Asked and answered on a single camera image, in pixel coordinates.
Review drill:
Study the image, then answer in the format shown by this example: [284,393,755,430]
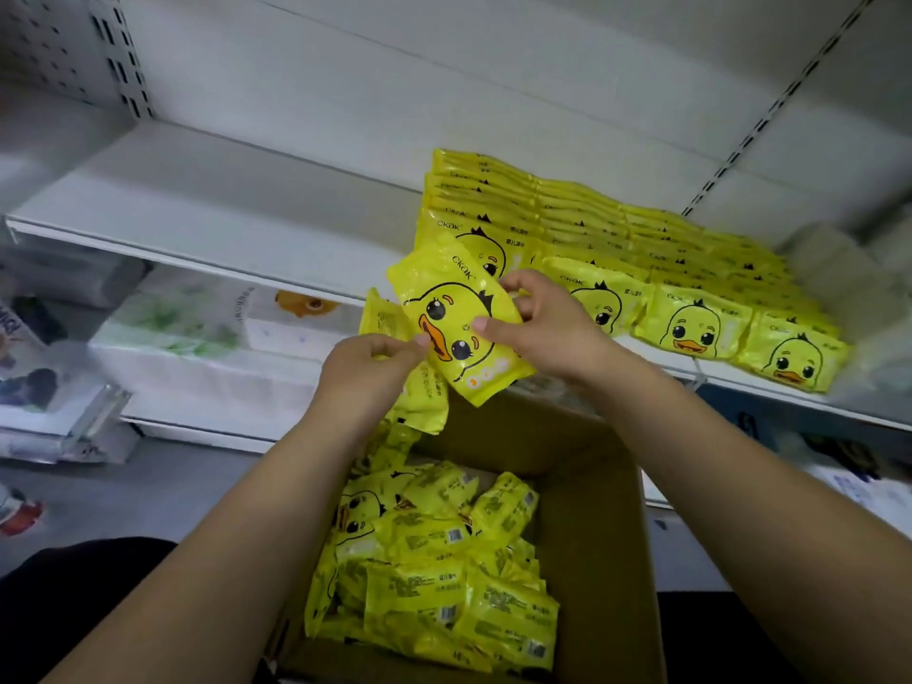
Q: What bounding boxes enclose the person's right hand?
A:
[470,269,629,400]

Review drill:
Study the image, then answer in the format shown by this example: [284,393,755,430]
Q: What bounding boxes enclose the person's left hand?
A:
[306,332,429,450]

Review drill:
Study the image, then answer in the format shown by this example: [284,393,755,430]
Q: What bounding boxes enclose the brown cardboard box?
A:
[263,391,669,684]

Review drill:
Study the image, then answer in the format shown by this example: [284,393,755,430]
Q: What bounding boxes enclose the white metal shelf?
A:
[0,0,912,514]

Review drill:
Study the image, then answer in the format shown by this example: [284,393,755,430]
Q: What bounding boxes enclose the person's left forearm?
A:
[43,417,390,684]

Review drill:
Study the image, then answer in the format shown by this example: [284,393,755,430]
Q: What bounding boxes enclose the person's right forearm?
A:
[587,351,912,684]

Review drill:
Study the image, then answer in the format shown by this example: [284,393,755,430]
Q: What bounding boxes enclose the white duck tissue pack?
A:
[239,289,365,365]

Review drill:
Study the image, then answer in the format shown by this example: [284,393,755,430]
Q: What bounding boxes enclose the person's black trousers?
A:
[0,537,912,684]

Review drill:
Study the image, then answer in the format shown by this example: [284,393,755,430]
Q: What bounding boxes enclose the white pegboard shelf unit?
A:
[0,0,156,123]

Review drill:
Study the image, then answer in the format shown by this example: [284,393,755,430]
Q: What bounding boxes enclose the green white tissue pack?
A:
[92,266,258,357]

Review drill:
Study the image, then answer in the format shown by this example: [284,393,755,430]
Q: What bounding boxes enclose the MIQI boxes with fruit print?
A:
[0,298,133,462]

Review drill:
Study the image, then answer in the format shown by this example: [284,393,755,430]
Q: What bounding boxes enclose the blue white roll pack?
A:
[798,448,912,542]

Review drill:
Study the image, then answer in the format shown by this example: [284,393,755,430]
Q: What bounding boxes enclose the pack of red-capped bottles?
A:
[0,484,45,539]

